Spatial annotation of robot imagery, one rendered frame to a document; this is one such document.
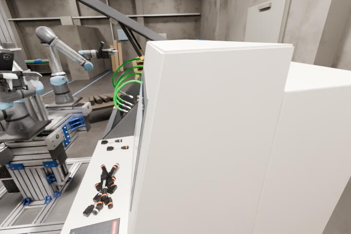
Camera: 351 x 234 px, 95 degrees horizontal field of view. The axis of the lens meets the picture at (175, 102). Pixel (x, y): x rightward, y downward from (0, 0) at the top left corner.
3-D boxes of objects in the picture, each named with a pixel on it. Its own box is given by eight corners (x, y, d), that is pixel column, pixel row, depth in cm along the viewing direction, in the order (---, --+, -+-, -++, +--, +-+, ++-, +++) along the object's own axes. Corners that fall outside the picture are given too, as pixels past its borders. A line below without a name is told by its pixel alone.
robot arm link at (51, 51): (54, 90, 150) (33, 26, 130) (56, 86, 162) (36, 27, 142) (69, 88, 156) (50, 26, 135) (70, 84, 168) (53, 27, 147)
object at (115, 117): (117, 118, 169) (114, 104, 163) (121, 118, 170) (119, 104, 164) (105, 159, 113) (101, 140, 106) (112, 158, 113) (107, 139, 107)
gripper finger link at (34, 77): (49, 86, 67) (28, 85, 68) (47, 72, 65) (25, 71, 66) (43, 88, 64) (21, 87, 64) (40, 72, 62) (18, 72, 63)
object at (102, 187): (97, 171, 78) (95, 162, 76) (120, 166, 80) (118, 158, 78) (82, 219, 57) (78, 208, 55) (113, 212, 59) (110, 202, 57)
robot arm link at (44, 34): (39, 22, 123) (96, 65, 152) (42, 23, 132) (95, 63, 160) (28, 33, 122) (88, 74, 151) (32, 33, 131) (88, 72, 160)
